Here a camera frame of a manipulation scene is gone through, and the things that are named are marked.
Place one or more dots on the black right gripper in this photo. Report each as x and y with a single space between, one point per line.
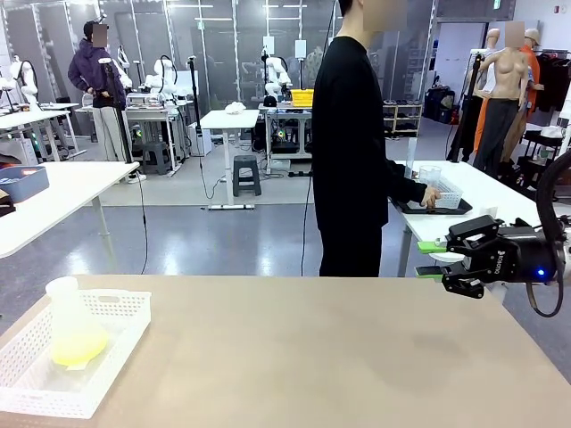
517 258

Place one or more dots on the white perforated plastic basket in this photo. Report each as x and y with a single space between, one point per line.
450 196
27 343

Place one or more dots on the conical flask with yellow liquid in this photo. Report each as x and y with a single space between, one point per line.
76 348

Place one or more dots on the person right forearm black sleeve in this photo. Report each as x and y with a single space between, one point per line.
406 180

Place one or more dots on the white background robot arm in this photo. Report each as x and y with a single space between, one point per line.
163 76
276 73

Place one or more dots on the person right hand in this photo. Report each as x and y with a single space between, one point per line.
431 197

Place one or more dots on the black tray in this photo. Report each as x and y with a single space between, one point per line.
459 209

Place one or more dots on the small white box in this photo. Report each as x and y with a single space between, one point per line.
488 211

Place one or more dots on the white table with tray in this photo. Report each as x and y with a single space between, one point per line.
490 187

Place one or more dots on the clear plastic beaker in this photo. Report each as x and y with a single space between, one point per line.
430 174

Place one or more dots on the clear plastic measuring cylinder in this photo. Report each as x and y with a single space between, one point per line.
412 156

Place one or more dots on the shoe rack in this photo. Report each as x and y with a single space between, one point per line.
402 118

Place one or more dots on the person in black clothes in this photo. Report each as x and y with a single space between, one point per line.
348 156

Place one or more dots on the bare mannequin with grey skirt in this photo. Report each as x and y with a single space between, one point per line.
504 89

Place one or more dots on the yellow crate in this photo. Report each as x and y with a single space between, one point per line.
302 97

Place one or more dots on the grey plastic stool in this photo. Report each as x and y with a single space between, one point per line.
246 174
156 156

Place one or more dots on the white standing desk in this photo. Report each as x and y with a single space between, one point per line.
229 118

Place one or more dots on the large white table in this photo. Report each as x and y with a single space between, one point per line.
67 191

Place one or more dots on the person in purple jacket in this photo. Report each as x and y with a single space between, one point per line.
96 71

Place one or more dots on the blue grey storage bin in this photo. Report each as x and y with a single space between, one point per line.
27 185

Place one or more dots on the black camera tripod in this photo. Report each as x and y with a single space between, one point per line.
117 111

